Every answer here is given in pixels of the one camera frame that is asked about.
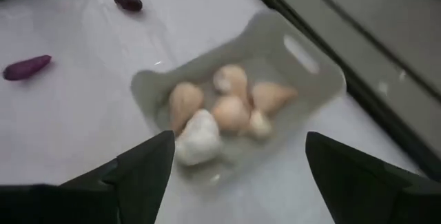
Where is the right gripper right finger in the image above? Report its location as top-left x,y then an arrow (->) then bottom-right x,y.
305,131 -> 441,224

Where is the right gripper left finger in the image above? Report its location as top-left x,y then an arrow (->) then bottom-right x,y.
60,130 -> 176,224

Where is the large elongated garlic bulb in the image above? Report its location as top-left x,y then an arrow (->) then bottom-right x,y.
167,81 -> 205,135

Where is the small garlic bulb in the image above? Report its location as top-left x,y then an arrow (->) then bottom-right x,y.
212,64 -> 249,97
246,109 -> 274,141

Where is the white slotted plastic basket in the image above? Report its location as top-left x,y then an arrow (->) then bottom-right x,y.
130,8 -> 347,187

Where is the black table edge rail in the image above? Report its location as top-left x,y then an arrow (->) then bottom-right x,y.
237,0 -> 441,183

